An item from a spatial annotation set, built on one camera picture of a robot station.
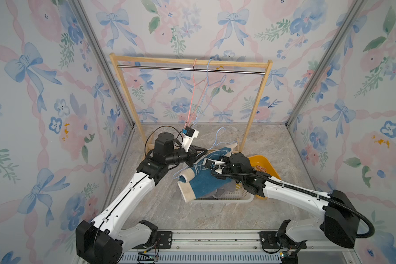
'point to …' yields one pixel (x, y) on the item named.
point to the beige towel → (185, 188)
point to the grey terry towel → (231, 187)
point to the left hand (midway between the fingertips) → (206, 150)
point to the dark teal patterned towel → (203, 181)
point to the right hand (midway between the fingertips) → (212, 157)
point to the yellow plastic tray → (260, 163)
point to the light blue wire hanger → (224, 77)
